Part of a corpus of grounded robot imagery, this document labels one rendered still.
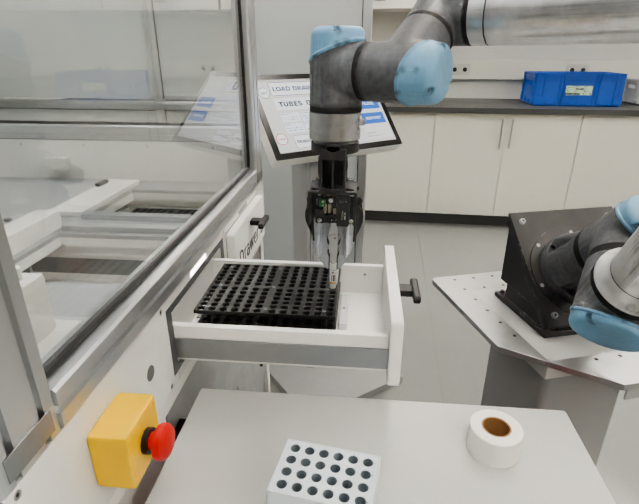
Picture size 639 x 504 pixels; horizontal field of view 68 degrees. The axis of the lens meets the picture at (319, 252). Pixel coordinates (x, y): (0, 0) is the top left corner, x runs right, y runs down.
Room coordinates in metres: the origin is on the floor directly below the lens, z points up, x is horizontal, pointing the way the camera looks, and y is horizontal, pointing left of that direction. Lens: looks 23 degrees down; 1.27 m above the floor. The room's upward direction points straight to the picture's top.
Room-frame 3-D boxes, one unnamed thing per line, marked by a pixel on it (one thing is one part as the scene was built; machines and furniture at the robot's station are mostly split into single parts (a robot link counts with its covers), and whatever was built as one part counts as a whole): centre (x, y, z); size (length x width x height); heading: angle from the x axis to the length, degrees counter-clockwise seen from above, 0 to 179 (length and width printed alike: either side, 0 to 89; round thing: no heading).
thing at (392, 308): (0.70, -0.12, 0.87); 0.29 x 0.02 x 0.11; 175
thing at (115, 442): (0.40, 0.21, 0.88); 0.07 x 0.05 x 0.07; 175
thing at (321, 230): (0.71, 0.00, 0.98); 0.06 x 0.03 x 0.09; 175
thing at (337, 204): (0.70, -0.02, 1.09); 0.09 x 0.08 x 0.12; 175
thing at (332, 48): (0.71, -0.03, 1.25); 0.09 x 0.08 x 0.11; 55
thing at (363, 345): (0.72, 0.09, 0.86); 0.40 x 0.26 x 0.06; 85
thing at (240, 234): (1.05, 0.17, 0.87); 0.29 x 0.02 x 0.11; 175
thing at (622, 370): (0.87, -0.54, 0.70); 0.45 x 0.44 x 0.12; 102
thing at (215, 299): (0.72, 0.08, 0.87); 0.22 x 0.18 x 0.06; 85
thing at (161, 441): (0.40, 0.18, 0.88); 0.04 x 0.03 x 0.04; 175
